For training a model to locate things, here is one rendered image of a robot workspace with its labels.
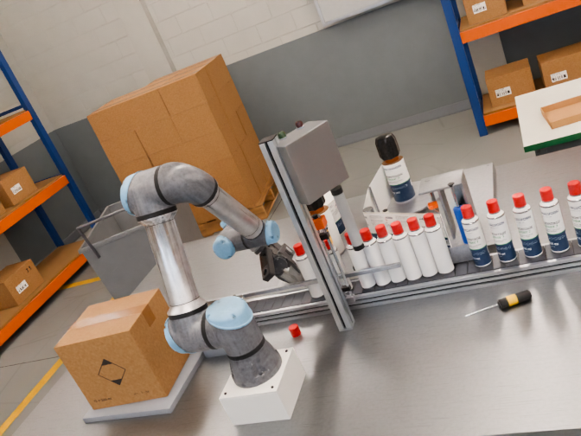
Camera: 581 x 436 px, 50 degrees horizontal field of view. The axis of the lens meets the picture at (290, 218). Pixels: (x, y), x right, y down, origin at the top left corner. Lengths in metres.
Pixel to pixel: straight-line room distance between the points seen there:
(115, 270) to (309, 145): 2.72
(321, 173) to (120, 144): 4.01
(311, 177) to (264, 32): 4.80
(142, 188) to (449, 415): 0.98
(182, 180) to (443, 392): 0.87
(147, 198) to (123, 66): 5.57
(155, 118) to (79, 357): 3.56
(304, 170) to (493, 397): 0.77
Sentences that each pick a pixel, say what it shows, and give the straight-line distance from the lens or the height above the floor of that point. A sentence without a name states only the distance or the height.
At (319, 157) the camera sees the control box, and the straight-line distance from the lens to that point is 1.80.
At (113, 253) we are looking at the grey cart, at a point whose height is 0.69.
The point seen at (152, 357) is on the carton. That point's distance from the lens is 2.08.
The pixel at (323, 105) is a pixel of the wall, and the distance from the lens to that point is 6.55.
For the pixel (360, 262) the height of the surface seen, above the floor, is 0.98.
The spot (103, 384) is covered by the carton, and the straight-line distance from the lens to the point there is 2.20.
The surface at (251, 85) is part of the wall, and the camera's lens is 6.70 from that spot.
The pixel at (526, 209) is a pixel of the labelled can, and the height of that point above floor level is 1.04.
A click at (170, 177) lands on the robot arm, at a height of 1.53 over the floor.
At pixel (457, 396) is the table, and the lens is 1.66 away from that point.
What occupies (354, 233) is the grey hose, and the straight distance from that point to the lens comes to 1.88.
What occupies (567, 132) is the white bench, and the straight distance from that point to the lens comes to 3.03.
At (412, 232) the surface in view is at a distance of 1.96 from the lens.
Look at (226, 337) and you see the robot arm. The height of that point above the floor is 1.10.
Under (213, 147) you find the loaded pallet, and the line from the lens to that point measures 5.40.
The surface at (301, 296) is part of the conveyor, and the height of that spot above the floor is 0.88.
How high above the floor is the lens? 1.92
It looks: 21 degrees down
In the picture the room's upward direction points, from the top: 23 degrees counter-clockwise
